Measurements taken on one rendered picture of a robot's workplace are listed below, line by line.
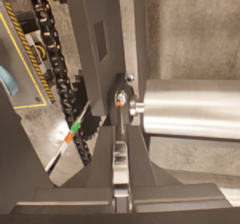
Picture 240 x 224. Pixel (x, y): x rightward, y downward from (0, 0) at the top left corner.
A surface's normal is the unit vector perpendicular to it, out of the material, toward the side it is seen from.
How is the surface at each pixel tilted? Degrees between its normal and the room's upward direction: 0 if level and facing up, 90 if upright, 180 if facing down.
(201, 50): 0
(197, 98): 48
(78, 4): 0
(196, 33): 0
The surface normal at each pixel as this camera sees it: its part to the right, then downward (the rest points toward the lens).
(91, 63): -0.23, 0.54
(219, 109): -0.25, 0.03
